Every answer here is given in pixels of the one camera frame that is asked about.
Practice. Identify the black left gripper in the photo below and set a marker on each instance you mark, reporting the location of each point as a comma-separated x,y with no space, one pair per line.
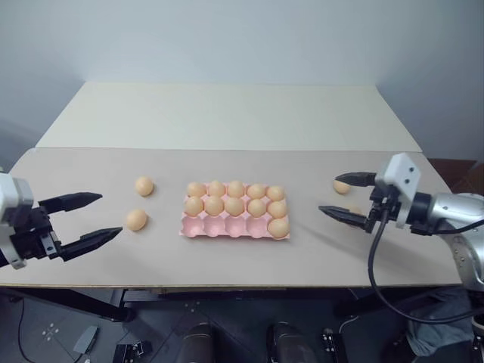
30,234

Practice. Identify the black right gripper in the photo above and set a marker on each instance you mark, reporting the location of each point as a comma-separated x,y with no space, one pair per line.
385,206

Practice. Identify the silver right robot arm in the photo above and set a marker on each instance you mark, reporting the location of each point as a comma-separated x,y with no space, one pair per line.
453,211

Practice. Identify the pink egg tray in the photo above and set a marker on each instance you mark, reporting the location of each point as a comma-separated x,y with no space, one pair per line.
215,227

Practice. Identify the brown egg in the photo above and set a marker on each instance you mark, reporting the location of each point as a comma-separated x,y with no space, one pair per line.
277,208
236,188
144,186
234,206
275,193
196,188
256,207
194,206
216,187
136,220
256,191
341,188
214,205
279,227

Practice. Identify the brown wooden furniture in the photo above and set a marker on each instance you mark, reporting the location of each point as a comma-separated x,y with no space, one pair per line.
453,170

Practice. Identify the grey foot pedal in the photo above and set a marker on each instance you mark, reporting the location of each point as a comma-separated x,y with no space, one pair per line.
85,339

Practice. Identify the blue-grey cloth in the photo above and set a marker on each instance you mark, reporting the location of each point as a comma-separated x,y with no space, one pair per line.
442,325

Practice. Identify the dark rounded shape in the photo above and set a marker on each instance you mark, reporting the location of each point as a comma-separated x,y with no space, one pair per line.
283,342
198,342

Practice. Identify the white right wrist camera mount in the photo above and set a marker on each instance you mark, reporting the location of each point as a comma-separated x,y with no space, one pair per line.
402,175

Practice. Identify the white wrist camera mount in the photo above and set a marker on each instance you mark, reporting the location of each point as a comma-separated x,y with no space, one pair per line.
402,175
15,193

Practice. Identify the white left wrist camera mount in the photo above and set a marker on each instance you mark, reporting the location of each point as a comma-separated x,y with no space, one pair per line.
15,193

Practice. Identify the black metal table frame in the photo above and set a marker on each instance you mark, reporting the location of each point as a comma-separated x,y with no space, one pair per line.
227,294

